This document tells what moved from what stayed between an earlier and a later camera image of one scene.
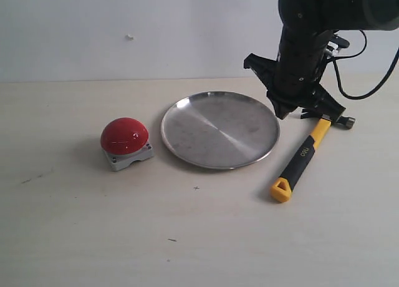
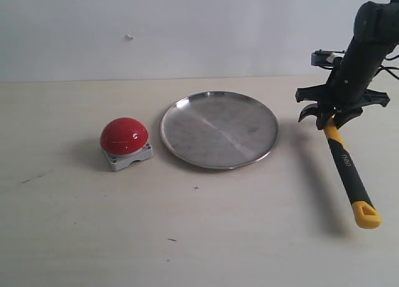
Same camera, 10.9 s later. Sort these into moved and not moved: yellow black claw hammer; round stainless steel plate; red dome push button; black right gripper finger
Moved: yellow black claw hammer; black right gripper finger
Not moved: round stainless steel plate; red dome push button
